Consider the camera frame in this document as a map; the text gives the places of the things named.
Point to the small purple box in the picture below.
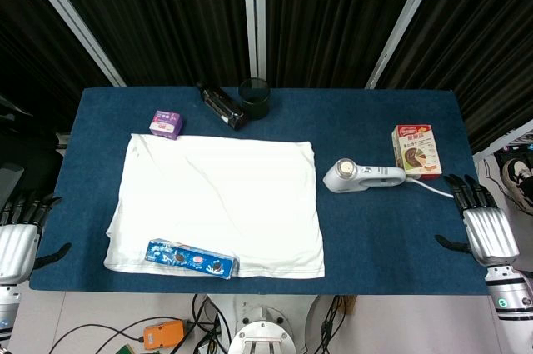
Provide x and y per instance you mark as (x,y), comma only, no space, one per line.
(166,125)

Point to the black curtain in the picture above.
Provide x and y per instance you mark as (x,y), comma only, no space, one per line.
(166,16)

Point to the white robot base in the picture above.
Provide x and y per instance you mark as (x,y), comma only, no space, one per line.
(260,335)

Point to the dark glass bottle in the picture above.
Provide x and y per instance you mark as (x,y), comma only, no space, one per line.
(220,106)

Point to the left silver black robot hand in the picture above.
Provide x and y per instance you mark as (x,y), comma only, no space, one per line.
(18,245)

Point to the blue cookie box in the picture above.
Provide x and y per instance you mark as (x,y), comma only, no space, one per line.
(191,260)

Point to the white handheld device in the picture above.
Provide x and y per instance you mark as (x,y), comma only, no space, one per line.
(339,181)

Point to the black white sneaker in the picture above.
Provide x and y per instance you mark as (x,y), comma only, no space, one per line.
(518,179)

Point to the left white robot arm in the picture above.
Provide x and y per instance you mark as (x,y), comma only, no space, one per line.
(7,308)

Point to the black mesh cup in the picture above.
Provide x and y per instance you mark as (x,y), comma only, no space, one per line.
(258,106)

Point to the blue felt table mat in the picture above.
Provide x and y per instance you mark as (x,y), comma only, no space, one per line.
(375,237)

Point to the white cloth garment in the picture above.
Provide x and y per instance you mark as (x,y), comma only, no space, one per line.
(216,200)

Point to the red biscuit box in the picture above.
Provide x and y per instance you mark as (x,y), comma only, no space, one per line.
(418,154)

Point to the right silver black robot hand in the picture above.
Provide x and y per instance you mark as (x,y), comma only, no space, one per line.
(489,235)

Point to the orange handheld controller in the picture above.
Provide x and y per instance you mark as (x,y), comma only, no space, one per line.
(163,335)

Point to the aluminium frame post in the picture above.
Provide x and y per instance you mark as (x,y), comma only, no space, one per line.
(406,21)
(254,16)
(71,16)

